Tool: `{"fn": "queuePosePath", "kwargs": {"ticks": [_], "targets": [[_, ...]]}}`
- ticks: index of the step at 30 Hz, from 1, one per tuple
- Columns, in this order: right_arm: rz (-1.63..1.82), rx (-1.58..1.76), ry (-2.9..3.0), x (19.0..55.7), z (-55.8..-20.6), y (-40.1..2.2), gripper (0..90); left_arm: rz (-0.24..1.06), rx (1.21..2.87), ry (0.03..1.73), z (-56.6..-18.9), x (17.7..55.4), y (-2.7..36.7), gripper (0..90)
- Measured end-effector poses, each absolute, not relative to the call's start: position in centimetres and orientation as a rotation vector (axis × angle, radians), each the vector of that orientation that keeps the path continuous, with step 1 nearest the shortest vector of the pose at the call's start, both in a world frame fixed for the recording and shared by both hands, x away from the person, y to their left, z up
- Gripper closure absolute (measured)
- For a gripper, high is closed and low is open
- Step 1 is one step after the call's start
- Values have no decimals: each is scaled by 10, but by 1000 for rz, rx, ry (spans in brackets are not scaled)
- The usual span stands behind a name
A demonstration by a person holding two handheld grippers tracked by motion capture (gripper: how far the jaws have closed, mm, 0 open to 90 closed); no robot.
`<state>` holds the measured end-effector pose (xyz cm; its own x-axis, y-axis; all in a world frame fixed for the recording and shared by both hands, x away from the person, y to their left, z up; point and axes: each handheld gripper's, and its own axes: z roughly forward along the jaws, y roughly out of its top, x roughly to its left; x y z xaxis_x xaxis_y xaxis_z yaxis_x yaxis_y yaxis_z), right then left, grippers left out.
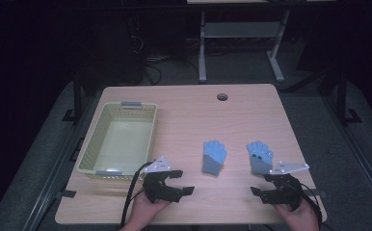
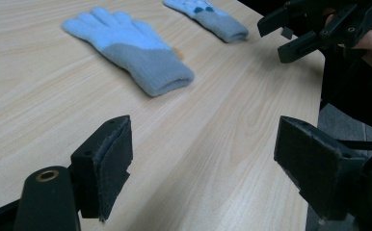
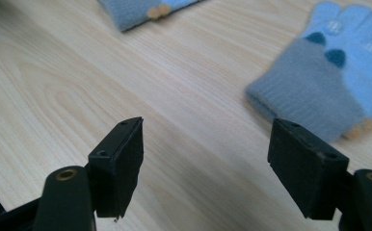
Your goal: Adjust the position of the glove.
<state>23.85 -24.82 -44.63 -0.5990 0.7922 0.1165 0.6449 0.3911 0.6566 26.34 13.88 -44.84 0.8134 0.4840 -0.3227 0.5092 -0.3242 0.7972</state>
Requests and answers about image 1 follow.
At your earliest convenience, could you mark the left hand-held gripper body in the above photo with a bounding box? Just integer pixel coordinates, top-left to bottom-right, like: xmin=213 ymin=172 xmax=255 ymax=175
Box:
xmin=142 ymin=155 xmax=180 ymax=204

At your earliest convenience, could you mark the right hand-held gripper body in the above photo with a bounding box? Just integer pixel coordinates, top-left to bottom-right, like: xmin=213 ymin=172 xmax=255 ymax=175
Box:
xmin=260 ymin=161 xmax=310 ymax=212

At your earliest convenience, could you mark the blue glove with dark dots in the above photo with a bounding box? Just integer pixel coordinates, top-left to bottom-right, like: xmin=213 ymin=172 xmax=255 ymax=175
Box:
xmin=246 ymin=141 xmax=275 ymax=176

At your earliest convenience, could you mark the plain blue glove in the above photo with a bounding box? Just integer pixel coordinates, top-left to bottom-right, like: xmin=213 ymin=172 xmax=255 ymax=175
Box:
xmin=200 ymin=140 xmax=228 ymax=177

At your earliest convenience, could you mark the pale yellow plastic basket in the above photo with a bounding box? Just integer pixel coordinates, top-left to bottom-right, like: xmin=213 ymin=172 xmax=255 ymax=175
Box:
xmin=75 ymin=101 xmax=159 ymax=181

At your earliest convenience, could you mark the person's left hand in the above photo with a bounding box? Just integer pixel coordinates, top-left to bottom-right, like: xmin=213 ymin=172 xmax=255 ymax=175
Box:
xmin=120 ymin=192 xmax=173 ymax=231

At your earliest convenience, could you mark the person's right hand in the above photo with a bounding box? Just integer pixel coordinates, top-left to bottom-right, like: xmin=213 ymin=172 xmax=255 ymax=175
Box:
xmin=273 ymin=199 xmax=322 ymax=231

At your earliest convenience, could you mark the black tape strip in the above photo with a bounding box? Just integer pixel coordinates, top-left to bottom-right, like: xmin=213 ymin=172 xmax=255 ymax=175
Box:
xmin=304 ymin=189 xmax=329 ymax=197
xmin=55 ymin=190 xmax=78 ymax=199

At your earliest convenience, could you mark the black metal stand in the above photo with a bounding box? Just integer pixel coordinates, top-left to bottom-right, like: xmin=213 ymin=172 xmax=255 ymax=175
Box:
xmin=62 ymin=68 xmax=84 ymax=124
xmin=335 ymin=68 xmax=362 ymax=127

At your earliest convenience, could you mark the left hand-held gripper black cable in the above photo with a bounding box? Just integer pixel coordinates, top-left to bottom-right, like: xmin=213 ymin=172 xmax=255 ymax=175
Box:
xmin=120 ymin=161 xmax=154 ymax=230

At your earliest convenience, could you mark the hand-held gripper black cable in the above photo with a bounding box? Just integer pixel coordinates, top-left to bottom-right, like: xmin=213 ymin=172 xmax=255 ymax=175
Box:
xmin=288 ymin=179 xmax=324 ymax=227
xmin=120 ymin=161 xmax=154 ymax=230

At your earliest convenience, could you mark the right hand-held gripper black cable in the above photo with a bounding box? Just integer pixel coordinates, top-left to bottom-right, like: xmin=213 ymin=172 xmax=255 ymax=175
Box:
xmin=288 ymin=179 xmax=324 ymax=227

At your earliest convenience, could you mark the metal floor rail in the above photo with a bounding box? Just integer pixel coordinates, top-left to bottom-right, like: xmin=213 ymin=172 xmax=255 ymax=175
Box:
xmin=21 ymin=95 xmax=93 ymax=231
xmin=320 ymin=95 xmax=372 ymax=222

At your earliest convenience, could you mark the bundle of floor cables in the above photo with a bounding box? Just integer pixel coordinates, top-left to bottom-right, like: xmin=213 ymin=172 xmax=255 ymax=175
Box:
xmin=127 ymin=18 xmax=201 ymax=85

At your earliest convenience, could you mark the white metal desk frame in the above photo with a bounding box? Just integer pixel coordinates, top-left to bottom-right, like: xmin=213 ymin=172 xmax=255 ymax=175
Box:
xmin=186 ymin=0 xmax=336 ymax=84

